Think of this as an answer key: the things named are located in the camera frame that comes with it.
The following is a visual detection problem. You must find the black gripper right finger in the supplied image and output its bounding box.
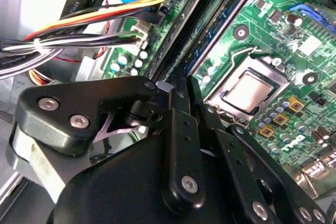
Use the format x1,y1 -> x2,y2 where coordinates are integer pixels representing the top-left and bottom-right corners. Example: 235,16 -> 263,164
187,76 -> 329,224

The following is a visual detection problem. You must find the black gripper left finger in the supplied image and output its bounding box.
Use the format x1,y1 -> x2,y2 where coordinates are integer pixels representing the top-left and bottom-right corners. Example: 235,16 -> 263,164
7,75 -> 207,216

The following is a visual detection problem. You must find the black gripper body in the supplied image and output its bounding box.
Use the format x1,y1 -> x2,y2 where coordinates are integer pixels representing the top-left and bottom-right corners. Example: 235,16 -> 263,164
48,134 -> 237,224

